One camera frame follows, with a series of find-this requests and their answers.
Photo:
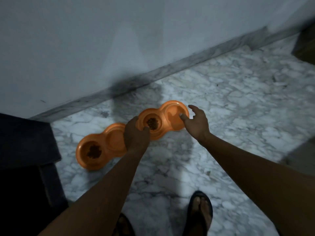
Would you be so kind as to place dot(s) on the person's right hand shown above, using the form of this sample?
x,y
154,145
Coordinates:
x,y
198,126

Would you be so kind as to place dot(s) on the person's left hand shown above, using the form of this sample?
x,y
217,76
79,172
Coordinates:
x,y
135,140

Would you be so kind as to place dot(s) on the person's left thumb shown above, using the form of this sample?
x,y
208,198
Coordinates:
x,y
147,130

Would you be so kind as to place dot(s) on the person's right thumb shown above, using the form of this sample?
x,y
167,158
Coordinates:
x,y
184,117

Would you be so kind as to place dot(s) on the orange double pet bowl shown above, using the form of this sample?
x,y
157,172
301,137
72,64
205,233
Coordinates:
x,y
172,115
112,140

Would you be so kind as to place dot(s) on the person's left forearm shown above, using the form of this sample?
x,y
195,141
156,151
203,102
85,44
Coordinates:
x,y
103,194

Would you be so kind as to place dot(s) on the person's right forearm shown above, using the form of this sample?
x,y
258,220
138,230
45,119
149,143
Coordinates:
x,y
258,179

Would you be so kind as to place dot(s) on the brown pet food kibble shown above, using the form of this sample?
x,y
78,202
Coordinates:
x,y
94,151
152,123

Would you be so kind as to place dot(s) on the person's right foot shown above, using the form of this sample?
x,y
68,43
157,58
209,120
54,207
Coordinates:
x,y
202,213

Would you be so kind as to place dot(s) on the person's foot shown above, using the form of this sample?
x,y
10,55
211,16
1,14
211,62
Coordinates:
x,y
202,213
124,227

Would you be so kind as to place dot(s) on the black sandal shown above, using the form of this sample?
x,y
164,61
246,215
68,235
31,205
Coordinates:
x,y
115,227
190,218

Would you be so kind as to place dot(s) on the person's left foot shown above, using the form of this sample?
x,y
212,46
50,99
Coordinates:
x,y
124,227

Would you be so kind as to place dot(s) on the dark furniture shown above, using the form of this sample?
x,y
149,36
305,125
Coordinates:
x,y
22,174

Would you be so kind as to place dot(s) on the brown wooden furniture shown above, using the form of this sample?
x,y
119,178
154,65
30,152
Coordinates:
x,y
306,45

